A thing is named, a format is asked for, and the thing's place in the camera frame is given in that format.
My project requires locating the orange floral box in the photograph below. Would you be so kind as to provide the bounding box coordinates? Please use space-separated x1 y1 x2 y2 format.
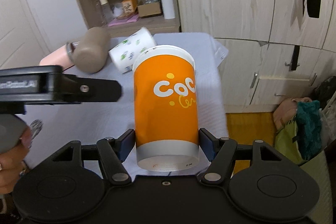
122 0 137 15

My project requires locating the brown cylindrical cup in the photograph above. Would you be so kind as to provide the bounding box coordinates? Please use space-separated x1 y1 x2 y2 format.
73 27 110 74

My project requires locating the pink cup grey rim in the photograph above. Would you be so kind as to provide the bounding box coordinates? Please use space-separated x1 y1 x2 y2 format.
39 42 79 70

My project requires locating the light wood wardrobe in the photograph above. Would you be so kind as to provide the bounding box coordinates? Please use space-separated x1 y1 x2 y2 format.
178 0 335 113

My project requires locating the dark teal knitted cloth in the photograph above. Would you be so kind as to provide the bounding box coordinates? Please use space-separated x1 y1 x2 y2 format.
295 101 322 161

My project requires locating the white floral paper cup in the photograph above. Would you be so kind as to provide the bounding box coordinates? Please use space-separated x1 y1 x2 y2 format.
109 27 157 73

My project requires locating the yellow green bag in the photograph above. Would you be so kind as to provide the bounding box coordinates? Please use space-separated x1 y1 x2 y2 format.
274 120 305 165

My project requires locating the white paper roll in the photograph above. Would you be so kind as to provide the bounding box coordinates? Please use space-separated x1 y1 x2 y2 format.
161 0 175 19

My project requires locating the clear bottle beige cap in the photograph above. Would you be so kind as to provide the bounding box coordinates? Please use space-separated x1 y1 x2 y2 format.
99 0 113 24

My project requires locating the person's left hand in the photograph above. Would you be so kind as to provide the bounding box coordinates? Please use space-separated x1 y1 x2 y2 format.
0 119 43 195

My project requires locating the orange paper cup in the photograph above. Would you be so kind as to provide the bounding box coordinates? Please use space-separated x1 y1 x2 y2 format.
133 45 199 172

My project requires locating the pink flat box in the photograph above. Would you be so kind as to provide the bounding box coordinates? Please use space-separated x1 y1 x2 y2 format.
108 14 139 27

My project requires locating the brown cardboard box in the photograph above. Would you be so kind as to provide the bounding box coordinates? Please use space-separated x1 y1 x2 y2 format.
138 2 162 18

